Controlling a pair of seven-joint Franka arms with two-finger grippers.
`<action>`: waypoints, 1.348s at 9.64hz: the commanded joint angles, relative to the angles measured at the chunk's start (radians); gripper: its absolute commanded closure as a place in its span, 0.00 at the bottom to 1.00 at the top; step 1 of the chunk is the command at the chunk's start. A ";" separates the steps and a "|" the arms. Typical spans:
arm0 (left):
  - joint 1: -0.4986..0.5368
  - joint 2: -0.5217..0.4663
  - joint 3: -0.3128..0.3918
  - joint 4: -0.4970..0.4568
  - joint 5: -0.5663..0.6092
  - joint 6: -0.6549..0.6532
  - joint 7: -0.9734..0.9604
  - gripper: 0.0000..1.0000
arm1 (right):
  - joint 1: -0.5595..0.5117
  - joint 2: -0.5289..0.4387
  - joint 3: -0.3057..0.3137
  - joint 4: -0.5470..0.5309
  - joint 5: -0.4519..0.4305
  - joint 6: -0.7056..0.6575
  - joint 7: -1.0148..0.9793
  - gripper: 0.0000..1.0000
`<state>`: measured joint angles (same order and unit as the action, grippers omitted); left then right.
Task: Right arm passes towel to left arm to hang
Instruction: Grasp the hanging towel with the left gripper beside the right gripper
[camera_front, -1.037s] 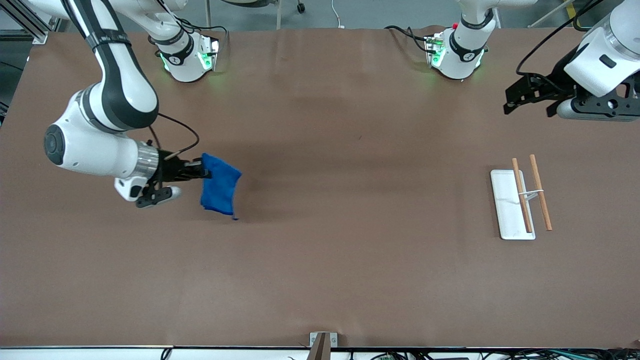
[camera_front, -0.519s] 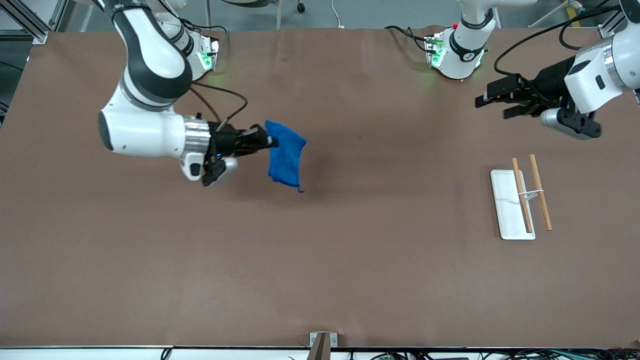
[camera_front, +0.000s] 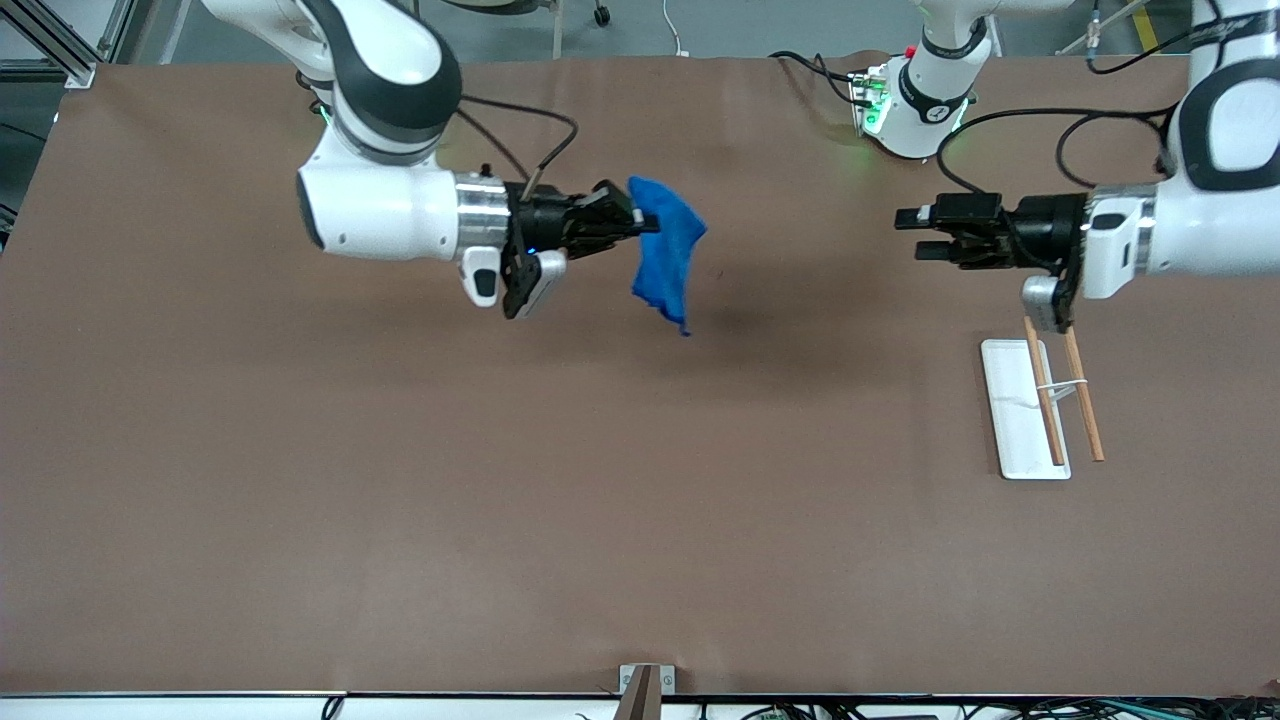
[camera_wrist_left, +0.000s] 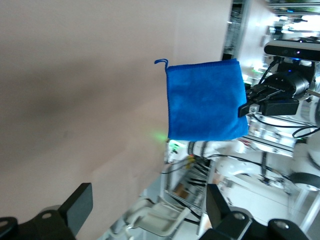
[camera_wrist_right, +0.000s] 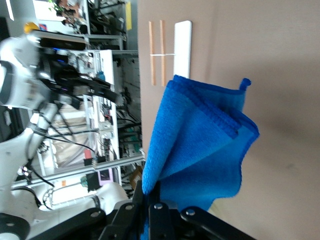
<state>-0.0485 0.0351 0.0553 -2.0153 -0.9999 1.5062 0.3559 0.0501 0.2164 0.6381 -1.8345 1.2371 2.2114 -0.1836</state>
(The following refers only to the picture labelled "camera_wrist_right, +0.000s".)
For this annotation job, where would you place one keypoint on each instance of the purple electronic device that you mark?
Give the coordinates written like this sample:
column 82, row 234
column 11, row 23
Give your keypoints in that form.
column 106, row 176

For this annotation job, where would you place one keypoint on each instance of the white towel rack base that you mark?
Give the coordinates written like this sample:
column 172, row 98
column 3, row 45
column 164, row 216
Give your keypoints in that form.
column 182, row 45

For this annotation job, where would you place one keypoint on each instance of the brown table cover mat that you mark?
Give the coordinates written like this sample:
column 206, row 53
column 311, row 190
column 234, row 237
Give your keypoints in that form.
column 275, row 62

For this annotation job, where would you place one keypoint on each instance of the yellow hanging sign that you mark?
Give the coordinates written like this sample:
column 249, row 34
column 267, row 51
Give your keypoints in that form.
column 128, row 16

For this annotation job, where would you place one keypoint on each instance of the wooden towel rack rod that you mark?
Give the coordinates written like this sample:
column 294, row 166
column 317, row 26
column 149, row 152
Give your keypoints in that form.
column 152, row 37
column 162, row 37

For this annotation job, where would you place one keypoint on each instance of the aluminium shelf rack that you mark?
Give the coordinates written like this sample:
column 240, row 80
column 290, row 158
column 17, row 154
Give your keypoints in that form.
column 107, row 160

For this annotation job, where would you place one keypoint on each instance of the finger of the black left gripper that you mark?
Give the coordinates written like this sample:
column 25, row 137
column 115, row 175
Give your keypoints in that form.
column 110, row 96
column 98, row 82

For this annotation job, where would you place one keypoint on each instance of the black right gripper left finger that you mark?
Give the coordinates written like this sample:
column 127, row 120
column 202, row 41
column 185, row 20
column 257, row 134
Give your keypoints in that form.
column 130, row 220

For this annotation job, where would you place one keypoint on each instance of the yellow hard hat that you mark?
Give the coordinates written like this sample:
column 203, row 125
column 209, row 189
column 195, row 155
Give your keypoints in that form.
column 30, row 27

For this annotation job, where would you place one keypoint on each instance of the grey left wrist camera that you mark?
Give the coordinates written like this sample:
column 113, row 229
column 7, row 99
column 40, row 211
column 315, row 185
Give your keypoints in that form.
column 60, row 41

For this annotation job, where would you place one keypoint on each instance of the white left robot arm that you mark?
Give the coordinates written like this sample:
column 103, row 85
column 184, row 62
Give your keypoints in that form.
column 20, row 82

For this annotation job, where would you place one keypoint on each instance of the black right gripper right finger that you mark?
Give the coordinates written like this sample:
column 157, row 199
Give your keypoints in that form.
column 160, row 222

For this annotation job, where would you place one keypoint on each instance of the brown cardboard box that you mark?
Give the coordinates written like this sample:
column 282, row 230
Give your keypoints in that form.
column 136, row 177

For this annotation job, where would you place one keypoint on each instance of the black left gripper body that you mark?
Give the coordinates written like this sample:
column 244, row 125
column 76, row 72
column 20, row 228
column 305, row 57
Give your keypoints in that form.
column 50, row 72

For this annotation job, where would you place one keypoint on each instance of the blue microfibre towel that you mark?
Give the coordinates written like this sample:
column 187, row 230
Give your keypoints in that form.
column 195, row 150

